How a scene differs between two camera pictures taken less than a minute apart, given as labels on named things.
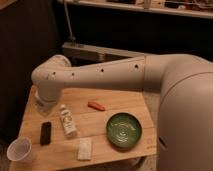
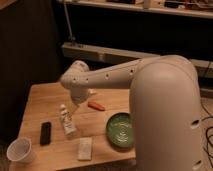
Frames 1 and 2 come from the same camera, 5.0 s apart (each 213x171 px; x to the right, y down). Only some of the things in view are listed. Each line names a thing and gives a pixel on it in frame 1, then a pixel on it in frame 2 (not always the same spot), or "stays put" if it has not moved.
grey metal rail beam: [85, 55] stays put
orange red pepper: [96, 105] stays put
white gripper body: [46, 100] → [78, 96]
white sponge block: [85, 149] stays put
